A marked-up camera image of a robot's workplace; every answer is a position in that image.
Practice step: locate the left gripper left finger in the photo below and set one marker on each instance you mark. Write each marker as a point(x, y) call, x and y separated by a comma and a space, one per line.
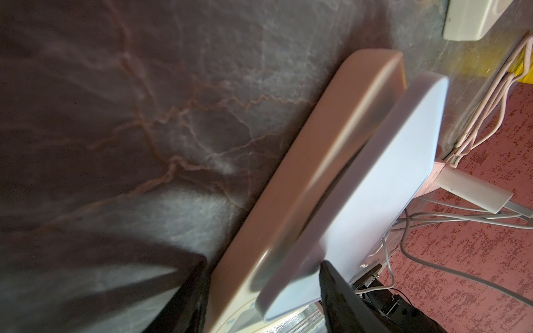
point(186, 310)

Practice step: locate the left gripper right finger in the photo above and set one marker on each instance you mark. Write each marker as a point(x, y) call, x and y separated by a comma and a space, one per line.
point(344, 311)

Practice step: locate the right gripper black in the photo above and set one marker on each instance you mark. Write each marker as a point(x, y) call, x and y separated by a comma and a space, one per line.
point(389, 312)

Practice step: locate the blue top kitchen scale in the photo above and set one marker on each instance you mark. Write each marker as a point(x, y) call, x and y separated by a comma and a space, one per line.
point(360, 158)

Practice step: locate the pink power strip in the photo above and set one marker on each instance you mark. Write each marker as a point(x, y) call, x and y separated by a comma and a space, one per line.
point(429, 184)

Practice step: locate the white charger adapter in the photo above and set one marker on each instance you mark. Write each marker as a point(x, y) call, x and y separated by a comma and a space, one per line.
point(474, 190)

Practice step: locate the beige kitchen scale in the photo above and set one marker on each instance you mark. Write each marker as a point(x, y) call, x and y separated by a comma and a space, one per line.
point(470, 20)

